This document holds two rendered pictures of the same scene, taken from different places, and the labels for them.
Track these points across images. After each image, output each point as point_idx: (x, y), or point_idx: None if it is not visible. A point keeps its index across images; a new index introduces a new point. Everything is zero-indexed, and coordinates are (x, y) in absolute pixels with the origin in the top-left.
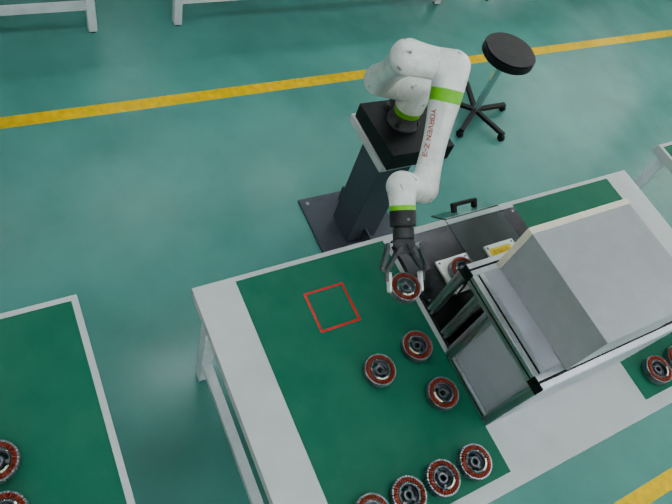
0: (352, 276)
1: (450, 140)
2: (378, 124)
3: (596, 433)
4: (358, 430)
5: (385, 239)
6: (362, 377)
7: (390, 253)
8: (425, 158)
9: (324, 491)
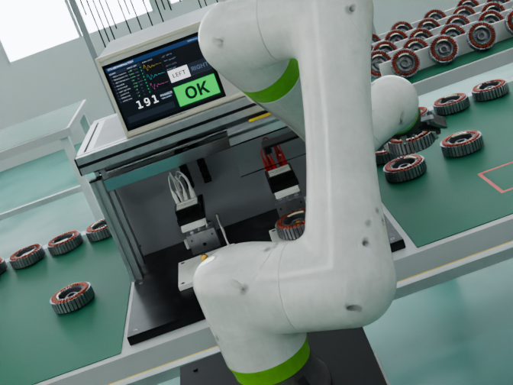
0: (482, 201)
1: (182, 375)
2: (361, 365)
3: None
4: (495, 119)
5: (411, 250)
6: (484, 143)
7: (408, 238)
8: None
9: None
